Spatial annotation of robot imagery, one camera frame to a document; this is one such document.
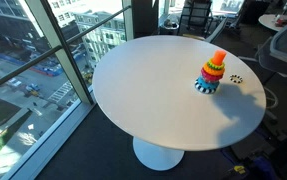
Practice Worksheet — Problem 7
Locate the gray mesh chair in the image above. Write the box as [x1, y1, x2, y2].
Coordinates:
[254, 18, 287, 78]

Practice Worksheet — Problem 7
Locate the red toy ring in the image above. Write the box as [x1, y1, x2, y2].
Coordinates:
[200, 69, 224, 83]

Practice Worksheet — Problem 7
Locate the green toy ring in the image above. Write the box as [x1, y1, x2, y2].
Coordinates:
[206, 58, 226, 71]

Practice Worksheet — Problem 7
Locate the red item on side table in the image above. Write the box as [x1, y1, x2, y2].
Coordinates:
[274, 16, 287, 28]

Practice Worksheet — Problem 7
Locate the small black white ring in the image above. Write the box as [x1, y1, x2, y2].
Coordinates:
[229, 74, 244, 85]

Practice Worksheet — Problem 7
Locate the white round side table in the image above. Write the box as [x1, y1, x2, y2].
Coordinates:
[258, 13, 287, 33]

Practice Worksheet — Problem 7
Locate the white table pedestal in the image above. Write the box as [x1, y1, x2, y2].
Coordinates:
[132, 136, 186, 172]

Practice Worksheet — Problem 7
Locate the yellow label tag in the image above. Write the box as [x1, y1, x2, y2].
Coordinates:
[233, 164, 248, 175]

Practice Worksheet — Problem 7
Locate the black white striped stacker base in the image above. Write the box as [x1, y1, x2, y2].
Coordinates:
[194, 81, 219, 95]

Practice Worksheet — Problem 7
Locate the orange toy ring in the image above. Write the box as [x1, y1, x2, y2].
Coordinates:
[202, 63, 226, 77]

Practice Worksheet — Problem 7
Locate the black office chair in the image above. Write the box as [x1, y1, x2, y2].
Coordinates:
[176, 0, 214, 39]

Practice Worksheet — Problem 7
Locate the blue toy ring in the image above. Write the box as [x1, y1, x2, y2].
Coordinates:
[196, 75, 221, 91]

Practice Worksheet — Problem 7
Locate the orange stacker post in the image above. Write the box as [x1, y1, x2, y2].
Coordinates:
[212, 49, 228, 67]

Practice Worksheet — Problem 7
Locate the white floor cable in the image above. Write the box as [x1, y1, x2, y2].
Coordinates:
[264, 86, 280, 110]

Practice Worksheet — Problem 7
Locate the window handrail bar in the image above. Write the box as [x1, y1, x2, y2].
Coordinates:
[0, 4, 133, 96]

